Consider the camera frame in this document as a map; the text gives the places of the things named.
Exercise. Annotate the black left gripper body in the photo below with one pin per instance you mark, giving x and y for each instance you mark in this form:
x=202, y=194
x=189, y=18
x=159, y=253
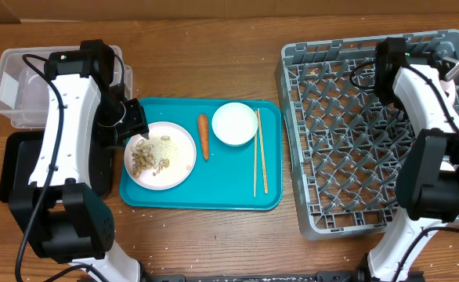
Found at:
x=135, y=120

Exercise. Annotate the white bowl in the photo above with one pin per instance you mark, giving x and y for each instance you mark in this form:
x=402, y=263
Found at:
x=234, y=124

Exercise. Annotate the wooden chopstick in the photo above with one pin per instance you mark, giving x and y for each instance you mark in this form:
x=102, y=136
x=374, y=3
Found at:
x=262, y=151
x=255, y=158

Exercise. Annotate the pink bowl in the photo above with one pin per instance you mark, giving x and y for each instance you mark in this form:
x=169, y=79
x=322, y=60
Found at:
x=449, y=89

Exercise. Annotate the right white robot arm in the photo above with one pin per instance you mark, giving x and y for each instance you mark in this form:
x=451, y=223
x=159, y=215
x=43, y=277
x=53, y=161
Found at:
x=427, y=186

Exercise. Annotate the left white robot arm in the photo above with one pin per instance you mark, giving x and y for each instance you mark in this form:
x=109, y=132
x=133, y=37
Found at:
x=60, y=207

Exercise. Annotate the grey dishwasher rack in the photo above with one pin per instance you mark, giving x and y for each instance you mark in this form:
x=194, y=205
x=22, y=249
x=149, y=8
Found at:
x=346, y=148

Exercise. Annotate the pile of peanut shells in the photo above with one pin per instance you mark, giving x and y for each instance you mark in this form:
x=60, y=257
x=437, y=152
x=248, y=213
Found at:
x=144, y=161

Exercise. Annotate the pile of white rice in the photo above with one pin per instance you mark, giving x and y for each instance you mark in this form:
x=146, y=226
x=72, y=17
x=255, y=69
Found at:
x=163, y=148

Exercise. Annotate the pink plate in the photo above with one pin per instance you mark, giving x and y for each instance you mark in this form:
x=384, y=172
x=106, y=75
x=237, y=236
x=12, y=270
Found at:
x=178, y=171

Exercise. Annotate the orange carrot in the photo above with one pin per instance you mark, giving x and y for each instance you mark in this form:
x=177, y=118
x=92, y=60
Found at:
x=203, y=128

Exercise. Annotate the teal plastic tray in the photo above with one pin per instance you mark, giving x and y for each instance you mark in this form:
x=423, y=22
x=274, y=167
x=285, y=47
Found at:
x=225, y=181

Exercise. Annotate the clear plastic storage bin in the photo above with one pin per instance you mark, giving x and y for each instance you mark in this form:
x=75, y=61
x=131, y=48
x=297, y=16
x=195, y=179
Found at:
x=24, y=95

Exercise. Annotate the black plastic bin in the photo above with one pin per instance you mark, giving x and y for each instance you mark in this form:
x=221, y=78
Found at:
x=21, y=153

